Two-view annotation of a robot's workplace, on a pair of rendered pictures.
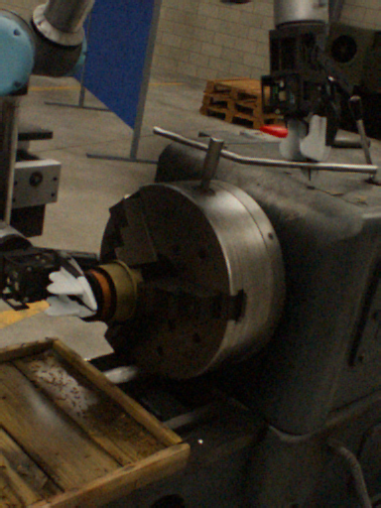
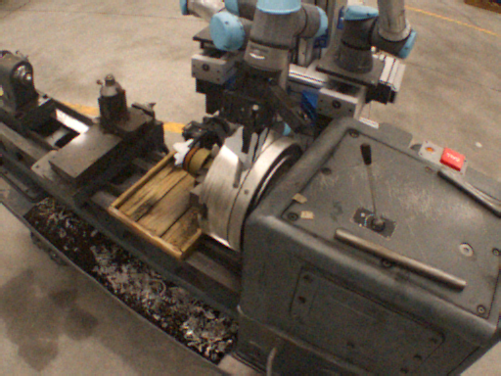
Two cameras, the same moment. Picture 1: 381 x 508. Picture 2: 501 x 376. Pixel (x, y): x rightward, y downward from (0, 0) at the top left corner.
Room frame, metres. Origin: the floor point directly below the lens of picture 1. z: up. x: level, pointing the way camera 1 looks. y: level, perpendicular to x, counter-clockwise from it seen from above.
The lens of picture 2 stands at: (0.90, -0.78, 1.89)
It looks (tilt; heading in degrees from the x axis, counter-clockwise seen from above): 45 degrees down; 77
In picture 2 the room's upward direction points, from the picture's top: 4 degrees clockwise
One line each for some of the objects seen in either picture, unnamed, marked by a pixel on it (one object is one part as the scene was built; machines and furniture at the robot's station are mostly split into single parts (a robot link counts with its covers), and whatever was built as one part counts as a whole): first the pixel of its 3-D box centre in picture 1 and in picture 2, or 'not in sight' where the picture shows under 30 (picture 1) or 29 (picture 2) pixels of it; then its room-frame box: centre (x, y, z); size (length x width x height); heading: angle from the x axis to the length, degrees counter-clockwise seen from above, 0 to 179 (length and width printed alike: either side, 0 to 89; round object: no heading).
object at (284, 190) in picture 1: (317, 255); (389, 257); (1.39, -0.25, 1.06); 0.59 x 0.48 x 0.39; 137
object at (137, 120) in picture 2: not in sight; (119, 121); (0.71, 0.46, 0.99); 0.20 x 0.10 x 0.05; 137
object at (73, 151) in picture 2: not in sight; (104, 139); (0.64, 0.44, 0.95); 0.43 x 0.17 x 0.05; 47
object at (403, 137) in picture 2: (224, 142); (392, 138); (1.44, -0.02, 1.24); 0.09 x 0.08 x 0.03; 137
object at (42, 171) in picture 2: not in sight; (96, 148); (0.60, 0.46, 0.90); 0.47 x 0.30 x 0.06; 47
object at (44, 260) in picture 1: (25, 270); (204, 134); (0.99, 0.24, 1.08); 0.12 x 0.09 x 0.08; 46
